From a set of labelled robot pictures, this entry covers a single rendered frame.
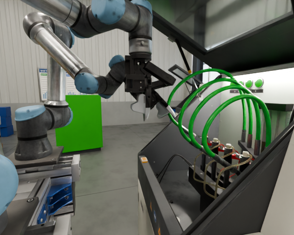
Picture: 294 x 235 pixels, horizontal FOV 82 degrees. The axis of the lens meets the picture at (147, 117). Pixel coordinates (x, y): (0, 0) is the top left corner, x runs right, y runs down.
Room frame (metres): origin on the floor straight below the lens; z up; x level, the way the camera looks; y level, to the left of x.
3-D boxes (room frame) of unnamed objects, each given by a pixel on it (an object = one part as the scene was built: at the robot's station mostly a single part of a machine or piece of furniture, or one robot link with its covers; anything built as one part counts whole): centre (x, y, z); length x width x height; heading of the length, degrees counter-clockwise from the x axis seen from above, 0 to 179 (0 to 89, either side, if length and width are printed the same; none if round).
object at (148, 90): (0.54, 0.00, 1.33); 0.05 x 0.02 x 0.09; 11
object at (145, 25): (0.56, 0.02, 1.55); 0.09 x 0.08 x 0.11; 143
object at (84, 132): (3.97, 1.65, 0.65); 0.95 x 0.86 x 1.30; 117
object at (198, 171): (0.62, -0.28, 0.91); 0.34 x 0.10 x 0.15; 11
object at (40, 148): (0.77, 0.54, 1.09); 0.15 x 0.15 x 0.10
